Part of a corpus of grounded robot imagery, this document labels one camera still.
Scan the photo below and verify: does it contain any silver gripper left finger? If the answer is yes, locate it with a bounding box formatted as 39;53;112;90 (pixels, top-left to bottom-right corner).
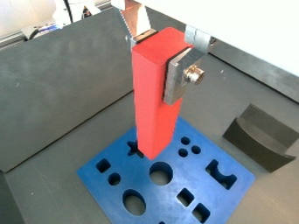
111;0;156;47

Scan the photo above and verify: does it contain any blue shape sorter board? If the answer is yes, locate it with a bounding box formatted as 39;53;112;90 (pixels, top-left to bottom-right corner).
78;119;255;224

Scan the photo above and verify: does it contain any red rectangular block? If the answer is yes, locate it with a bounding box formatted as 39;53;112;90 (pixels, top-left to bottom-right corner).
132;27;190;159

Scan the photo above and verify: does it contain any grey foam wall panel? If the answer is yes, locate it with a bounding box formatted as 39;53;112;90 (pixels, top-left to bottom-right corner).
0;9;132;172

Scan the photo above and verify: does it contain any aluminium frame rail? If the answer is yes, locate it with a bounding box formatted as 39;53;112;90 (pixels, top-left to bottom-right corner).
0;0;111;50

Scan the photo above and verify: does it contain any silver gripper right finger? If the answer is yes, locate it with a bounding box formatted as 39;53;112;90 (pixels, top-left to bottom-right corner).
163;25;218;105

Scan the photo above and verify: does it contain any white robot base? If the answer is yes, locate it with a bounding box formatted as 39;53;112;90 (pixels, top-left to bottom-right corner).
52;0;100;26

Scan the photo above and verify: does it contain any dark grey foam block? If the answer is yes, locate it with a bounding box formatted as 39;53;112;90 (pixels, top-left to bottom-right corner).
223;104;299;172

